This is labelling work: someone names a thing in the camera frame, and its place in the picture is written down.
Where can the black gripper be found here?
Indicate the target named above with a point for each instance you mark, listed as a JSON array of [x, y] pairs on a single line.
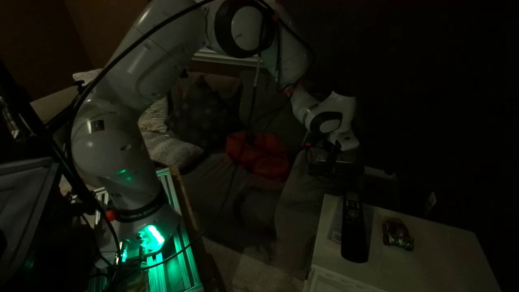
[[326, 160]]

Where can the black remote controller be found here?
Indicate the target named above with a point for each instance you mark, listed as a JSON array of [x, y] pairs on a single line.
[[354, 244]]

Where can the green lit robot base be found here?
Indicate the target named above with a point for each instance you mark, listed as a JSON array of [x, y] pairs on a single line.
[[154, 254]]

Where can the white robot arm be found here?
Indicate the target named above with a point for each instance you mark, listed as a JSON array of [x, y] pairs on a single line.
[[105, 142]]

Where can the orange red cloth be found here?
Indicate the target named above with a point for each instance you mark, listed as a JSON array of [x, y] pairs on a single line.
[[261, 155]]

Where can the grey sofa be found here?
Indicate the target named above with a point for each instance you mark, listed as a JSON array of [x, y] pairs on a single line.
[[243, 210]]

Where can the small green patterned packet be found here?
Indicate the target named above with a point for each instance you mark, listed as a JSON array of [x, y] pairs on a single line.
[[396, 234]]

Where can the dark patterned cushion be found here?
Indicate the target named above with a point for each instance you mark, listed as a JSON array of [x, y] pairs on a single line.
[[200, 116]]

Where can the white side table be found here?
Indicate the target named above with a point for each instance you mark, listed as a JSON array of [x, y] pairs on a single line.
[[444, 259]]

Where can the white cream pillow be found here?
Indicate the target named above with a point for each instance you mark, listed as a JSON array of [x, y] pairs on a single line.
[[161, 144]]

